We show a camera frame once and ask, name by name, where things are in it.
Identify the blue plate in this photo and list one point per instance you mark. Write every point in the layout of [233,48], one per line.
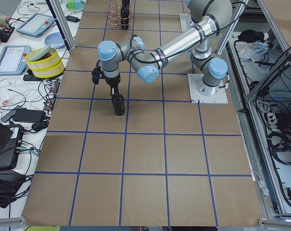
[55,40]

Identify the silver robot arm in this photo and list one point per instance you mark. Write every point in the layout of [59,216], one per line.
[193,6]
[208,16]

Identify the yellow bamboo steamer basket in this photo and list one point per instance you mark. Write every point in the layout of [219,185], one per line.
[44,62]

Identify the dark glass wine bottle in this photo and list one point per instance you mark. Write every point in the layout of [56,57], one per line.
[117,101]

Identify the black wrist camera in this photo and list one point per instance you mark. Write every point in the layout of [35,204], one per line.
[97,74]

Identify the blue teach pendant far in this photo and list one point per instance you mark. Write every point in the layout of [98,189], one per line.
[36,25]

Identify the green bowl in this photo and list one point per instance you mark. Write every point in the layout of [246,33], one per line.
[75,5]

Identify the blue teach pendant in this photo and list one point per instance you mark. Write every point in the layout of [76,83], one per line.
[12,59]
[36,25]

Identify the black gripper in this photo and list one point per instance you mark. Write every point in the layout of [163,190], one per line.
[112,83]

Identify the copper wire wine rack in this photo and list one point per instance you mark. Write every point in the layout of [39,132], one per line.
[114,15]

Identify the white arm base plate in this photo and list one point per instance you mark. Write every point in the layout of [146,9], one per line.
[185,21]
[201,93]

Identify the crumpled white cloth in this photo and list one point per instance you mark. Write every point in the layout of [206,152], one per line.
[254,51]

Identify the black laptop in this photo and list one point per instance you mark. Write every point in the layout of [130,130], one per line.
[10,141]

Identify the blue teach pendant near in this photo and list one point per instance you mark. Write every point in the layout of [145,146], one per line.
[12,59]

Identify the black power brick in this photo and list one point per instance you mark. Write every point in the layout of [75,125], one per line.
[28,116]

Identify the aluminium frame post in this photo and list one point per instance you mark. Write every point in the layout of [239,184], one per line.
[60,19]

